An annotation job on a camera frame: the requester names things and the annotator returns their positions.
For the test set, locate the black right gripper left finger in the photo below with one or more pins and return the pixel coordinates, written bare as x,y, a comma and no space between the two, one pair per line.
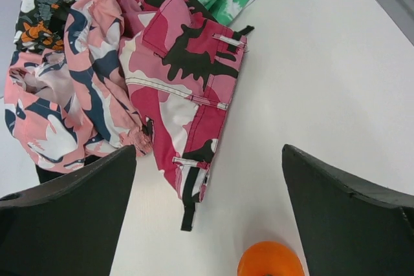
71,224

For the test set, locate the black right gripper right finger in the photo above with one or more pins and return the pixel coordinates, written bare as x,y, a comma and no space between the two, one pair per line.
347,225

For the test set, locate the pink navy patterned cloth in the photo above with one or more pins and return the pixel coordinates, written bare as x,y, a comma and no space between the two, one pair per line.
74,103

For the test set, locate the black orange patterned cloth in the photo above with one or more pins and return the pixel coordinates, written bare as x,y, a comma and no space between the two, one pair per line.
41,24

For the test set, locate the orange fruit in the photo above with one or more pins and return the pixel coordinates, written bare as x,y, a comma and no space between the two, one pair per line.
269,258

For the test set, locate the pink camouflage trousers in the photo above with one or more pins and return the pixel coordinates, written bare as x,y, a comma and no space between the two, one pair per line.
181,67

